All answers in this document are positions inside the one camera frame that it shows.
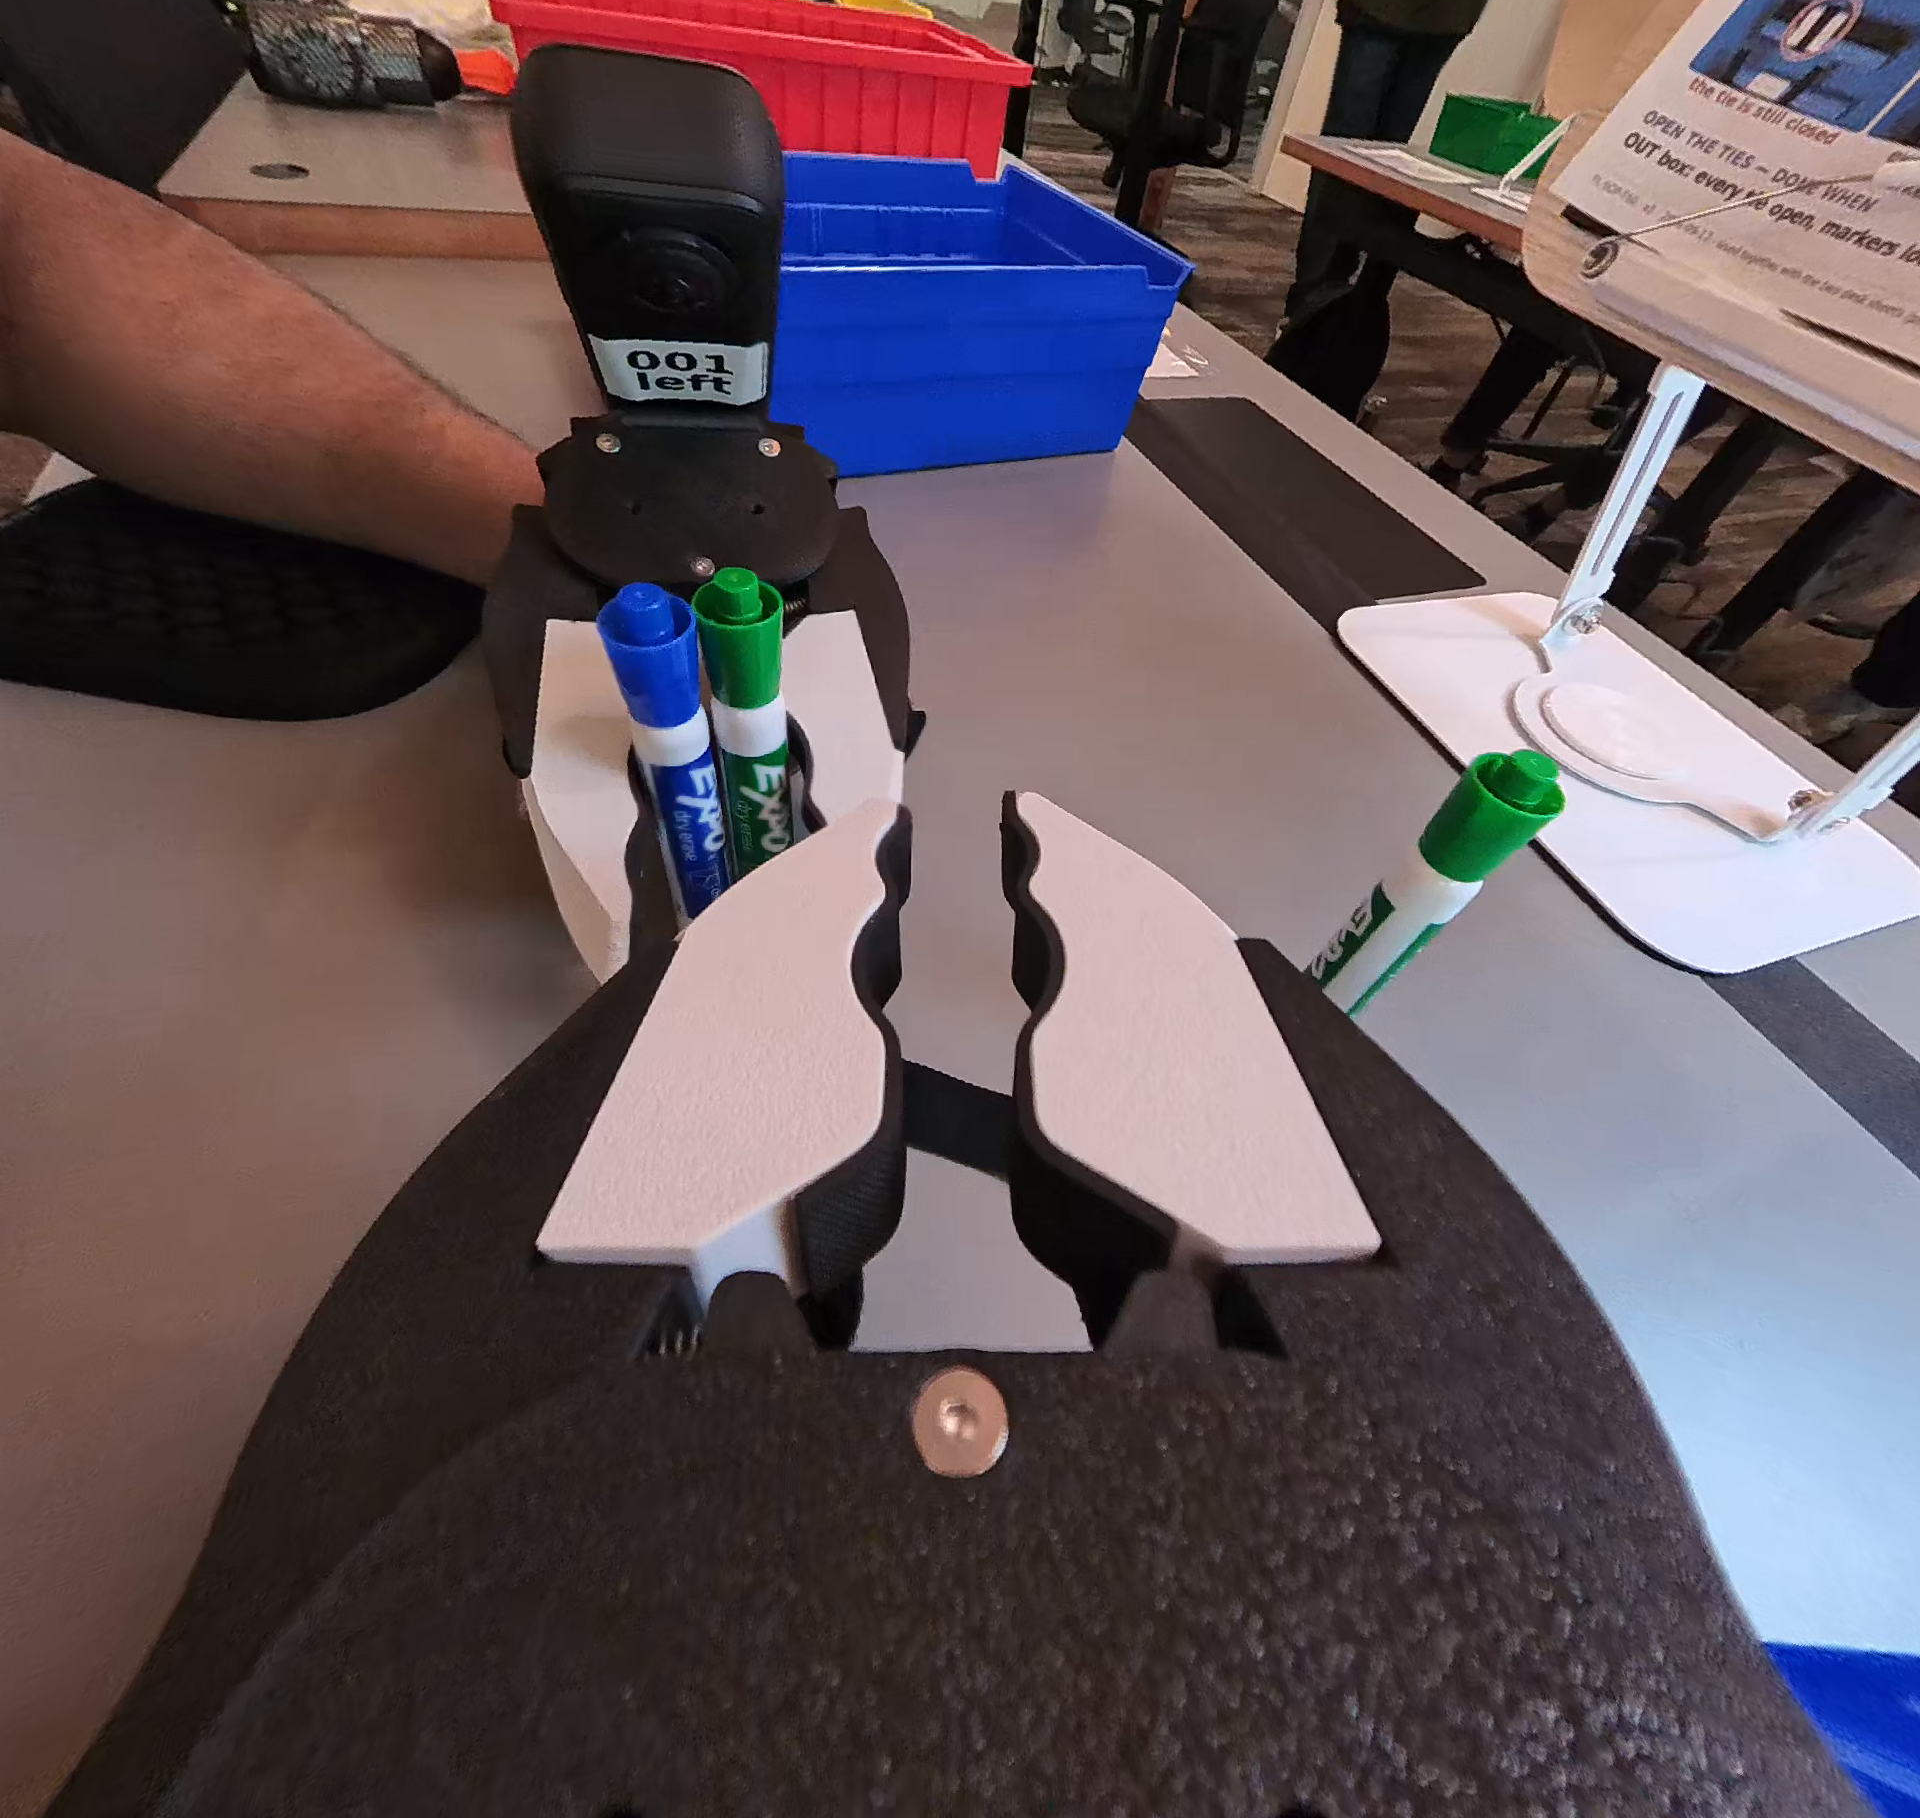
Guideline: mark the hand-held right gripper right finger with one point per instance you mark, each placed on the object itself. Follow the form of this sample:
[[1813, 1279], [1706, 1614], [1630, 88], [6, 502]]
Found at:
[[1185, 1067]]

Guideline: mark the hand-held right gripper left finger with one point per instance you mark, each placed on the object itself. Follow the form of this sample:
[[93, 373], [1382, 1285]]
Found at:
[[722, 1082]]

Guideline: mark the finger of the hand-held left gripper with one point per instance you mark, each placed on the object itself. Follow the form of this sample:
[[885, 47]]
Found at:
[[849, 722], [580, 782]]

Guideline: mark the blue dry-erase marker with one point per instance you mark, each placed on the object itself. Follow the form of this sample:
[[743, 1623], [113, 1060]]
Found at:
[[666, 754]]

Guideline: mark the green dry-erase marker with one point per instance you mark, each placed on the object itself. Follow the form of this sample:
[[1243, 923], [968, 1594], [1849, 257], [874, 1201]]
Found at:
[[747, 738], [1479, 826]]

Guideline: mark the person's left forearm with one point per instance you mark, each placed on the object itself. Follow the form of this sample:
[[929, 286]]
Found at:
[[255, 393]]

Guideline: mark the blue plastic bin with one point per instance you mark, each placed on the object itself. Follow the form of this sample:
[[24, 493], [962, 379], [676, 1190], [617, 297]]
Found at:
[[1862, 1744], [976, 348]]

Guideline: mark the black mesh chair pad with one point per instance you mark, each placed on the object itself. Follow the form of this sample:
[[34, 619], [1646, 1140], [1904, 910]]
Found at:
[[227, 604]]

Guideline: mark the red plastic bin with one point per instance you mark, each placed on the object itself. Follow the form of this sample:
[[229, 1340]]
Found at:
[[871, 77]]

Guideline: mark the wood-edged side table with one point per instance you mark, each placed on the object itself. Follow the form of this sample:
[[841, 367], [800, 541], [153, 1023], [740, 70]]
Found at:
[[346, 198]]

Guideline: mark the white paper slip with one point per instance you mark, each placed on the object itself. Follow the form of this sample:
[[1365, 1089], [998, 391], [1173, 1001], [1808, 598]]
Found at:
[[1170, 356]]

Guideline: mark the black table mat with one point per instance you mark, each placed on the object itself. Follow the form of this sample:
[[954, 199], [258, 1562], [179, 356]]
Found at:
[[1292, 512]]

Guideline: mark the white metal stand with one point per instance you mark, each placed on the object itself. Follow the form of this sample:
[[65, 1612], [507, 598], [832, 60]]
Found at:
[[1696, 843]]

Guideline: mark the black speckled roll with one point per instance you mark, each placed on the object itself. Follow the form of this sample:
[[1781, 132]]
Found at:
[[346, 47]]

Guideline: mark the black panel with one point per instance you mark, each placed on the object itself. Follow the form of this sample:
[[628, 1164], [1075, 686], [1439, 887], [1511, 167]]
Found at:
[[104, 35]]

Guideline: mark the wooden desk with black legs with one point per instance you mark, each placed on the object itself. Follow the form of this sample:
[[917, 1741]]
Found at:
[[1395, 190]]

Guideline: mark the green plastic bin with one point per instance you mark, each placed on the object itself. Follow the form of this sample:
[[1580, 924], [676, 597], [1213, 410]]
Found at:
[[1487, 138]]

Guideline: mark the cardboard box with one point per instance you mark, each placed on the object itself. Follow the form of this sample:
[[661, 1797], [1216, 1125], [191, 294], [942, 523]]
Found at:
[[1620, 35]]

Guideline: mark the printed instruction sheet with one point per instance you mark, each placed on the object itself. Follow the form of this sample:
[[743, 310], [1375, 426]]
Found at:
[[1755, 77]]

